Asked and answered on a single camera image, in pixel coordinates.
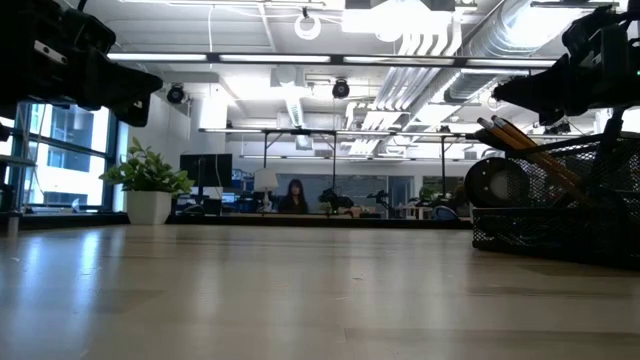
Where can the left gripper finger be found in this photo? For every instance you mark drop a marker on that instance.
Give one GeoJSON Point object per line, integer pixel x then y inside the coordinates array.
{"type": "Point", "coordinates": [135, 112]}
{"type": "Point", "coordinates": [125, 82]}

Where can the black marker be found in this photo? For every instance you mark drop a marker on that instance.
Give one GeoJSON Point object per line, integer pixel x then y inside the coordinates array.
{"type": "Point", "coordinates": [615, 127]}

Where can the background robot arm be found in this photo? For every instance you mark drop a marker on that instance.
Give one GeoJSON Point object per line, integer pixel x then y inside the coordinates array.
{"type": "Point", "coordinates": [382, 199]}
{"type": "Point", "coordinates": [335, 199]}

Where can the black computer monitor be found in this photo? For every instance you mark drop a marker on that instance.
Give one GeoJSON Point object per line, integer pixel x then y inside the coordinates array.
{"type": "Point", "coordinates": [206, 170]}

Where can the green potted plant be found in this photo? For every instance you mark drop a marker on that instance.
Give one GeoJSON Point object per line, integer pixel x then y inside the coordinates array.
{"type": "Point", "coordinates": [150, 207]}

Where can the white shade table lamp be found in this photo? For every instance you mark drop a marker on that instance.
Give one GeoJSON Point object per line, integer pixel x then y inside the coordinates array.
{"type": "Point", "coordinates": [266, 180]}

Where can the person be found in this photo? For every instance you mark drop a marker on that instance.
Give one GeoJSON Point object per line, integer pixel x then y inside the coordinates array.
{"type": "Point", "coordinates": [294, 200]}

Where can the black overhead camera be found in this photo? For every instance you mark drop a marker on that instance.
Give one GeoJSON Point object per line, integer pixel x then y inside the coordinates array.
{"type": "Point", "coordinates": [341, 89]}
{"type": "Point", "coordinates": [175, 94]}

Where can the silver ventilation duct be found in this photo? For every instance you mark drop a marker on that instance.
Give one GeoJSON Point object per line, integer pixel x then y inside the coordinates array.
{"type": "Point", "coordinates": [500, 45]}

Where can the background station frame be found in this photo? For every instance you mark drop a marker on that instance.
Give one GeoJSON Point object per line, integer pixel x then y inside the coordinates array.
{"type": "Point", "coordinates": [300, 132]}

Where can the black table frame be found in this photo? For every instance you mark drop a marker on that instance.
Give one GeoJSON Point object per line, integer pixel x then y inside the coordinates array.
{"type": "Point", "coordinates": [300, 221]}

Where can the overhead rail with light strips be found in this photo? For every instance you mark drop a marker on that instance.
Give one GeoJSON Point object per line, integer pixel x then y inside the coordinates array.
{"type": "Point", "coordinates": [337, 59]}

